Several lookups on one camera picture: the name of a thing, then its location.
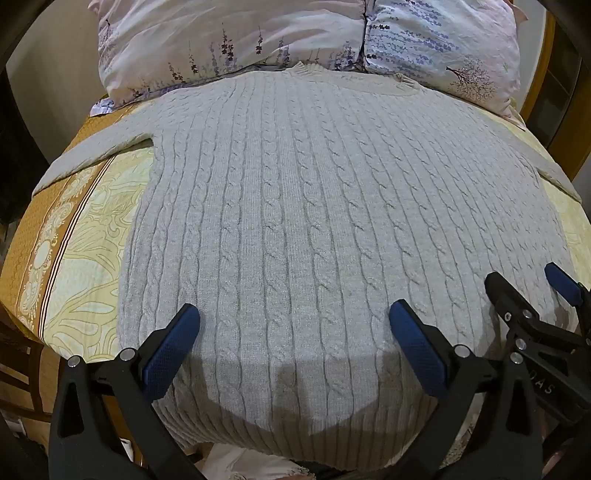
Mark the floral pillow with tree print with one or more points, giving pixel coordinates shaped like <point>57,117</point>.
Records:
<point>438,37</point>

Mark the wooden chair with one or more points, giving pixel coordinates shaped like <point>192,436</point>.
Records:
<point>18,337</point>

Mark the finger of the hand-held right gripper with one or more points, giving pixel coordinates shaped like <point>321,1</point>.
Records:
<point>562,282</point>
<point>505,295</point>

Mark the yellow patterned bedspread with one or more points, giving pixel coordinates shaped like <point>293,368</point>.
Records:
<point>92,230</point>

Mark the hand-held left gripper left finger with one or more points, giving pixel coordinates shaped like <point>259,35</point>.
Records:
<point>171,350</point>

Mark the pale pink cloth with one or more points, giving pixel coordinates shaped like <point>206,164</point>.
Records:
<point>249,461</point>

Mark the pink floral pillow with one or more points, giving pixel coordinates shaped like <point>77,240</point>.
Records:
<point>207,32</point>

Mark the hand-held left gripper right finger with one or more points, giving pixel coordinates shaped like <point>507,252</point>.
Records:
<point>415,350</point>

